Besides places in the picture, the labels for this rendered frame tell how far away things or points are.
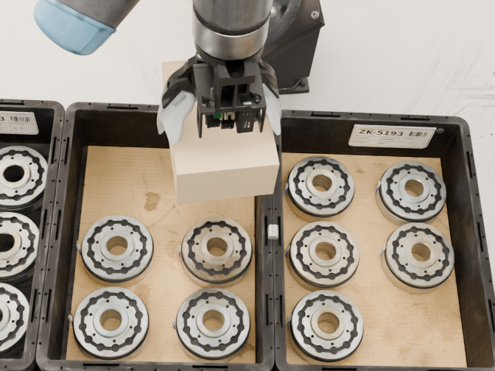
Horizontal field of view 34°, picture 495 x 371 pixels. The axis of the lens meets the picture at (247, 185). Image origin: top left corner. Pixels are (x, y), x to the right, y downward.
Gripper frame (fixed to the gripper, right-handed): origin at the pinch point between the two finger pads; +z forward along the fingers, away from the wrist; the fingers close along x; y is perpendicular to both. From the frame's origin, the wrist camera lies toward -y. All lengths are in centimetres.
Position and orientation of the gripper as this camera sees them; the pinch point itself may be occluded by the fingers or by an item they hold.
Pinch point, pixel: (218, 121)
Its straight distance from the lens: 100.4
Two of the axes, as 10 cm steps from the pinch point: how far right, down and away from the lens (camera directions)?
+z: -0.8, 4.6, 8.8
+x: 9.9, -1.0, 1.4
